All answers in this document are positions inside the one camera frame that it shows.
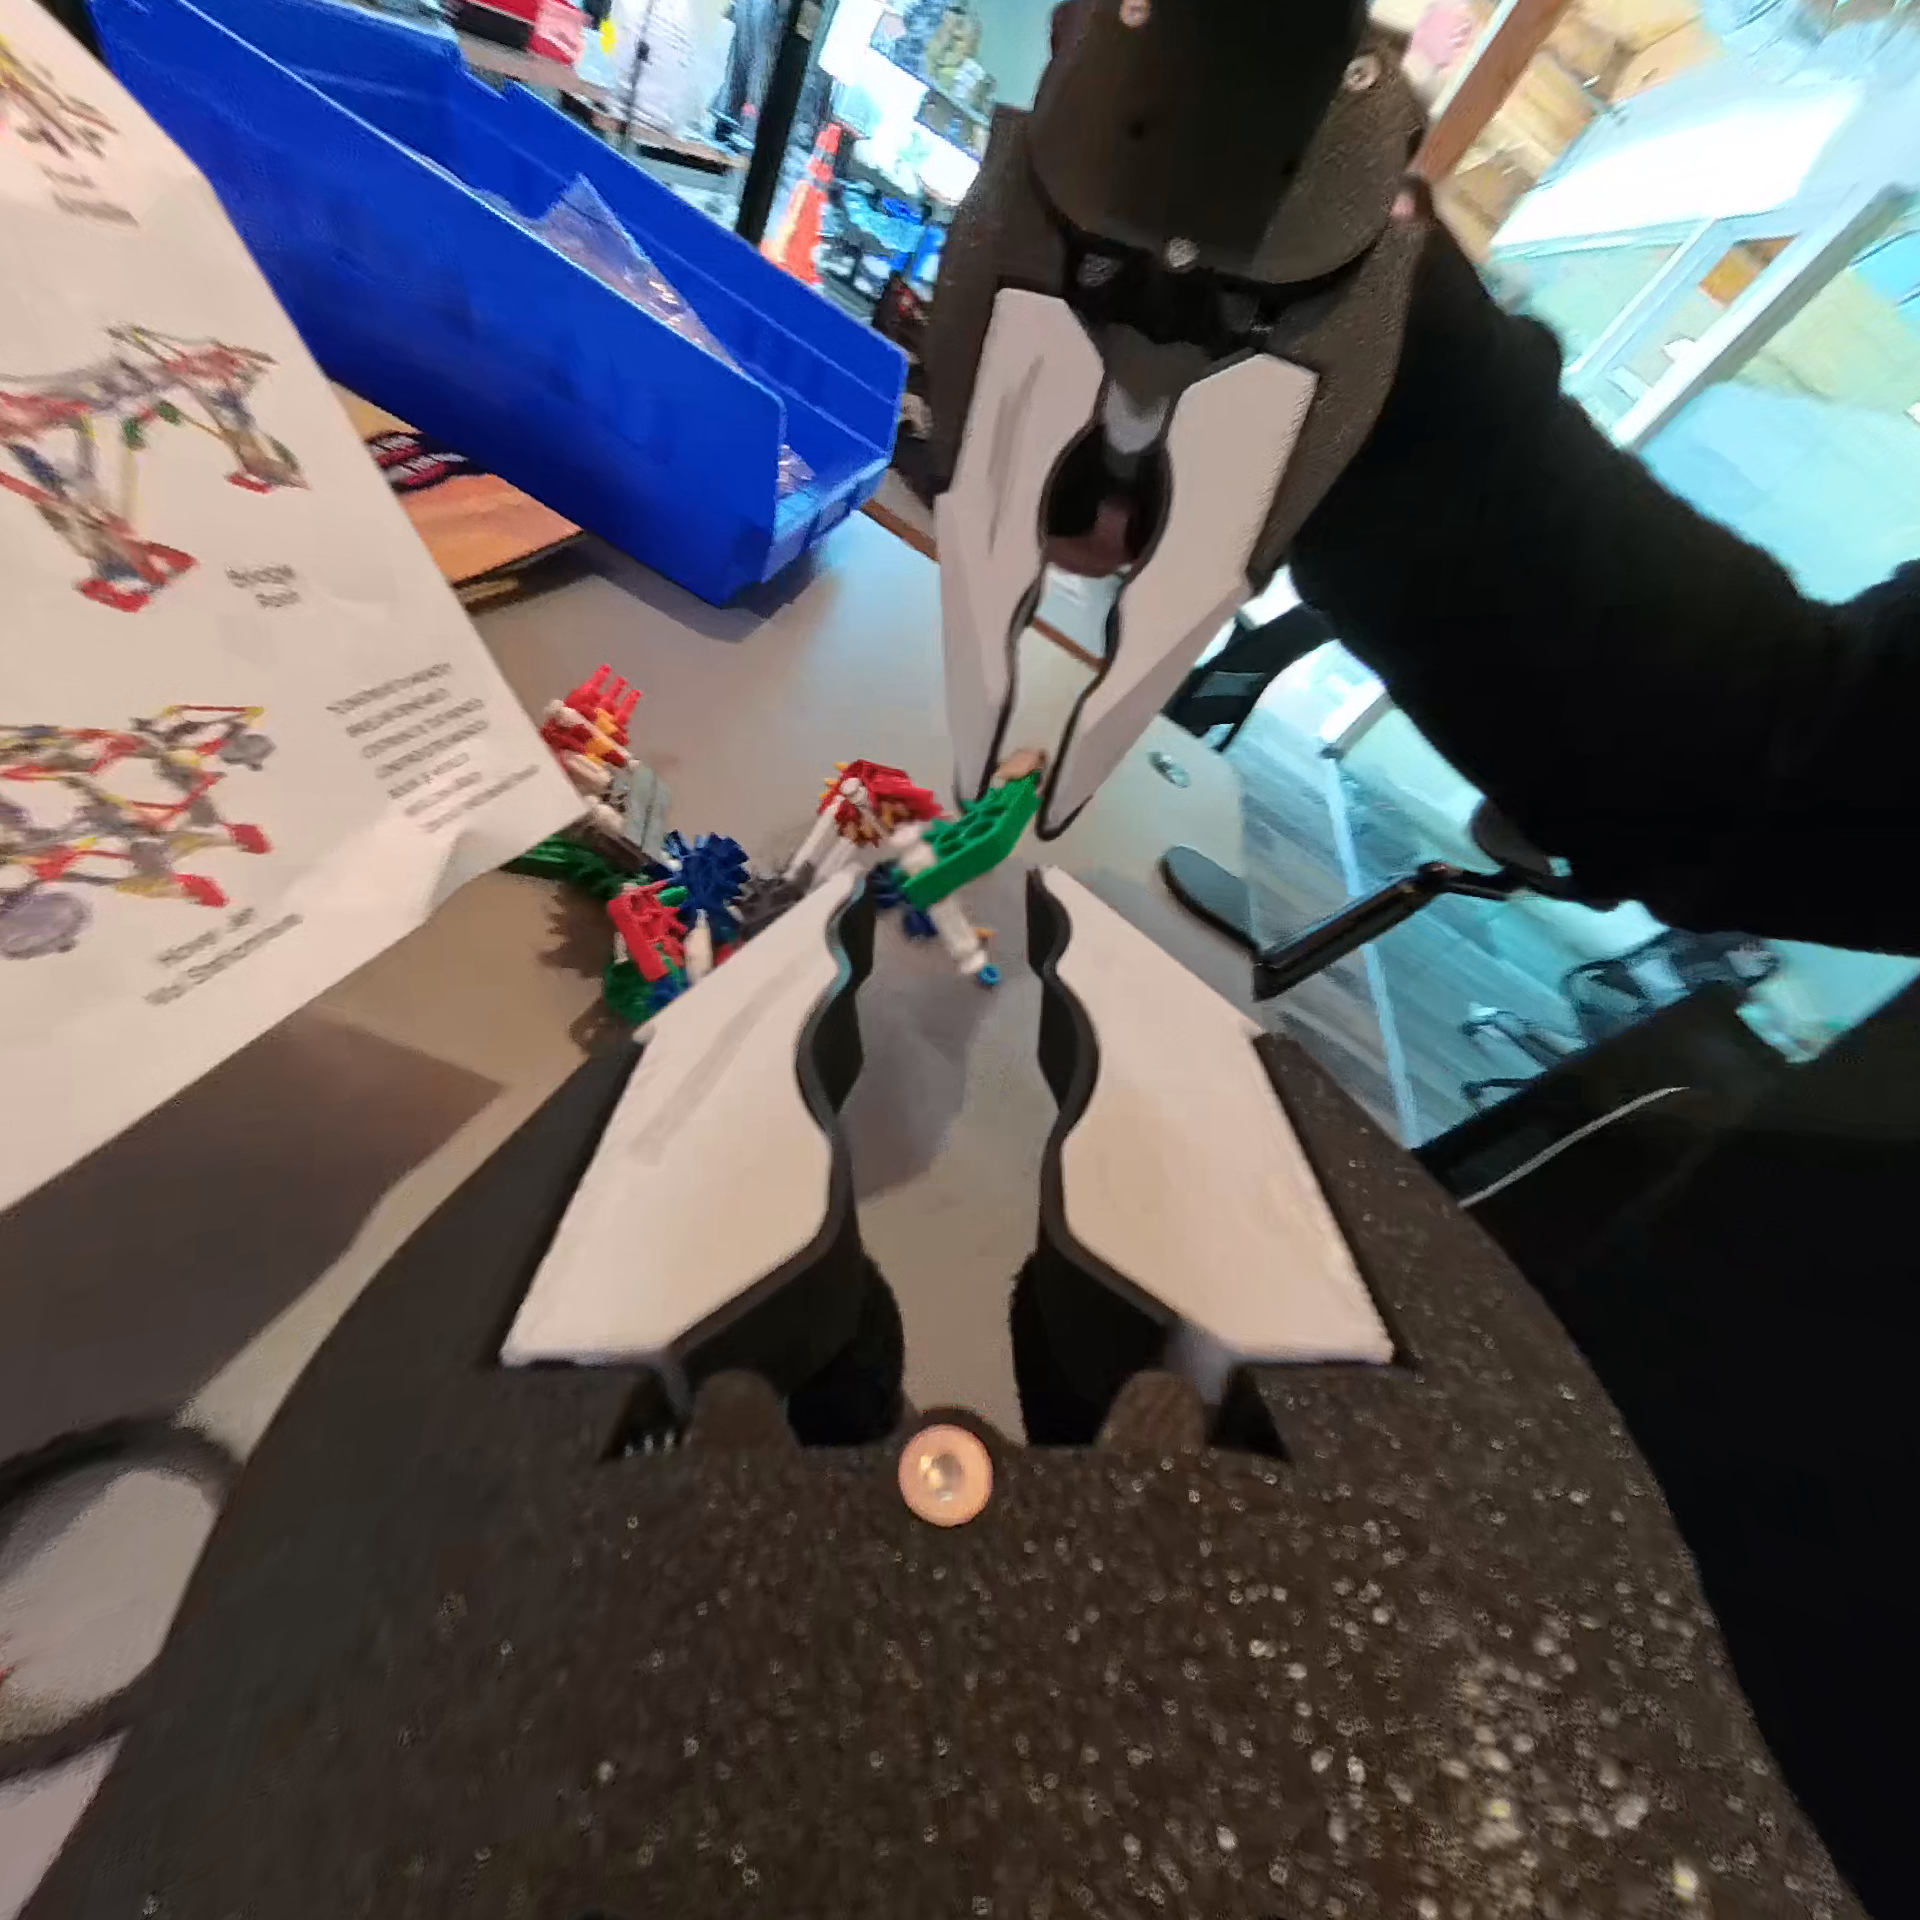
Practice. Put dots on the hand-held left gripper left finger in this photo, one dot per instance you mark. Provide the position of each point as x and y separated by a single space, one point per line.
677 1186

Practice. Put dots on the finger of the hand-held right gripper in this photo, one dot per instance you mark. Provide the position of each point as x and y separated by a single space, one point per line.
1216 496
1007 450

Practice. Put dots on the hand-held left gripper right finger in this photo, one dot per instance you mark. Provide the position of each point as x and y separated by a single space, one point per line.
1216 1186

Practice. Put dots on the colourful toy construction model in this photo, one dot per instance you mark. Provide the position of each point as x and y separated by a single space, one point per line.
677 886

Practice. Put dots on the short white rod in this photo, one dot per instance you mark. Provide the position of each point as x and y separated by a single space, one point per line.
960 946

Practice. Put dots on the green fan-shaped connector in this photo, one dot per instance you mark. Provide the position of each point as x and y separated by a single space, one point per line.
966 851

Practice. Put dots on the orange traffic cone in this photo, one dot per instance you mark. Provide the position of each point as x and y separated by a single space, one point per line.
805 205

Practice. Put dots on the blue plastic bin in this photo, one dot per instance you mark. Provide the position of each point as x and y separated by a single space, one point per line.
601 391

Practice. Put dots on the clear plastic parts bag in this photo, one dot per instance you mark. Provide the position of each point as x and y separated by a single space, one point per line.
601 257

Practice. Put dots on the large model picture poster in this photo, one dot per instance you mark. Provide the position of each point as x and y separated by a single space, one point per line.
210 600

